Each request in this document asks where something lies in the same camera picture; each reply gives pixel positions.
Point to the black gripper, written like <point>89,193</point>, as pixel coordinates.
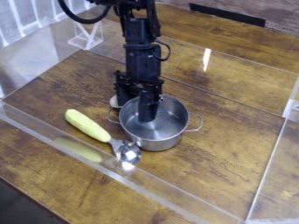
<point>140,79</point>

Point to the red and white mushroom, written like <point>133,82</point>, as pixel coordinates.
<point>113,102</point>

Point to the silver pot with handles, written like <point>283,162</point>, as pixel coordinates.
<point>160,134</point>

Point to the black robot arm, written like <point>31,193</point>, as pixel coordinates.
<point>139,22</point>

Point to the black strip on table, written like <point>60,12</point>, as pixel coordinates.
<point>245,19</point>

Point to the spoon with yellow handle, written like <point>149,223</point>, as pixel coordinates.
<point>124,149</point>

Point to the clear acrylic triangle bracket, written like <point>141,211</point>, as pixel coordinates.
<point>87,39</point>

